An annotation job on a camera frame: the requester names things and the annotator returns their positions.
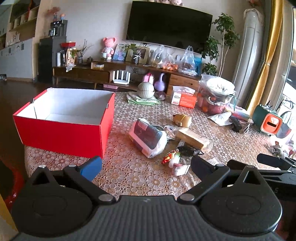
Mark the white glue stick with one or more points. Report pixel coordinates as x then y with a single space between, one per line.
174 161

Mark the red cardboard box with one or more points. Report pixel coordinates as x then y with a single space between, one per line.
62 136

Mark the small dark teapot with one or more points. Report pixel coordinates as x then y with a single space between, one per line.
89 60

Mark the grey stuffed toy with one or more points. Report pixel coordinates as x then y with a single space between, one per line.
278 149

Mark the small red and white packet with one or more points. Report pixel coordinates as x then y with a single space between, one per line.
179 169

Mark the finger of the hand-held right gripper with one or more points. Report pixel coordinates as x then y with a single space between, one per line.
238 164
270 159

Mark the plastic bag of oranges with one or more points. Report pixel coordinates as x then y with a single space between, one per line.
171 66

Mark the white standing air conditioner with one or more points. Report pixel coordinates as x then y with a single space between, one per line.
251 58

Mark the potted leafy plant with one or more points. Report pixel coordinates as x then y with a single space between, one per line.
133 49

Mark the vase with dry twigs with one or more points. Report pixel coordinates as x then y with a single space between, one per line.
81 54

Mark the orange and white tissue box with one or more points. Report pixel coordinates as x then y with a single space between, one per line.
185 100

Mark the black cabinet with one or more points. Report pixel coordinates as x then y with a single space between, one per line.
47 62

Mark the pink bear figure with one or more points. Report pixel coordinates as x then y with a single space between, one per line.
108 47

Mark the green and orange desktop bin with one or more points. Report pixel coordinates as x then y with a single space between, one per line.
266 119

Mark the wooden television console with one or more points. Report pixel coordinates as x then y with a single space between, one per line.
87 74

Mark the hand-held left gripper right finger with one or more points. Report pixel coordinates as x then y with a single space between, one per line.
199 167

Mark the plastic bag with dark contents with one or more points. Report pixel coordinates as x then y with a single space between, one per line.
188 63

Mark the wrapped tan bread packet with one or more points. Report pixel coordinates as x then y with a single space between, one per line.
194 139

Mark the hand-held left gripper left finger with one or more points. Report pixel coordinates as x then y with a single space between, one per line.
91 167

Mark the purple watering can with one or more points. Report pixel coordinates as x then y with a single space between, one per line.
160 84

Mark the black coffee machine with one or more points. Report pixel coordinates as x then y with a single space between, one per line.
57 27

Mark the green potted tree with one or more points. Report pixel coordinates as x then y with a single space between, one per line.
225 34

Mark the stack of coloured papers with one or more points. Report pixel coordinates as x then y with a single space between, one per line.
240 113

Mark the pastel picture card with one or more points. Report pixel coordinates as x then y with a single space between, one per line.
119 52

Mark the tan cat-shaped toy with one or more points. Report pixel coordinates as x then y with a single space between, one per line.
183 120

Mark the printed snack bag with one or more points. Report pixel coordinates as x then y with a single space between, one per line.
70 58

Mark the yellow curtain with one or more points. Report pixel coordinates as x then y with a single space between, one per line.
275 58

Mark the clear bag of fruit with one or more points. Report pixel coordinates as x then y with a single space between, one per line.
215 97

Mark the white crumpled paper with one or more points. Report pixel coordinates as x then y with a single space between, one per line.
220 118

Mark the black clip-shaped object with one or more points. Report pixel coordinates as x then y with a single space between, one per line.
236 125

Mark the green folded cloth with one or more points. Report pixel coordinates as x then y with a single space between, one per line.
136 100

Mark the white wall shelf unit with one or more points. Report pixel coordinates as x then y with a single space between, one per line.
18 34

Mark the blue box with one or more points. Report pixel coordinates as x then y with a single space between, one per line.
198 63

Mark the white plastic bag with dark box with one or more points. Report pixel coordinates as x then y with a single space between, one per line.
148 139

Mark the red flat box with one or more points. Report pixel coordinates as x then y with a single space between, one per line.
68 44

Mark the clear plastic bag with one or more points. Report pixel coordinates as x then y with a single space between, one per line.
157 56

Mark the black plastic packet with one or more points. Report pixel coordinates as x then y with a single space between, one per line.
189 150

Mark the green ribbed lidded bowl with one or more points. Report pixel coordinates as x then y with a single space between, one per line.
146 90

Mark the black television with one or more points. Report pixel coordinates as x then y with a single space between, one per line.
168 25

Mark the white bottle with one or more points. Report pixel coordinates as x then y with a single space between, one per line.
58 59

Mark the yellow and white box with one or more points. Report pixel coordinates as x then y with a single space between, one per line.
97 65

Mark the white router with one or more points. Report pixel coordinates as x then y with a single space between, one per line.
120 77

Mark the pink small toy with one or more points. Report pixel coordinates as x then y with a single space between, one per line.
148 78

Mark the wooden photo frame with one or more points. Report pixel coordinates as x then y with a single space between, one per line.
141 54

